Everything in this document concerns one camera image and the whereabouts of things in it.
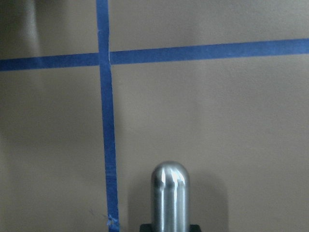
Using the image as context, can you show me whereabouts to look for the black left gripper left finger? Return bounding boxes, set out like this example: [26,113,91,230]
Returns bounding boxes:
[140,224,152,232]

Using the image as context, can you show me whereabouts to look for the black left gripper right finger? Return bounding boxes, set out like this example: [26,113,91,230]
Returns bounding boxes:
[189,224,201,232]

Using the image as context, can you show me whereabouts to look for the steel muddler black tip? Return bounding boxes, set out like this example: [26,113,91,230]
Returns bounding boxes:
[151,161,190,232]

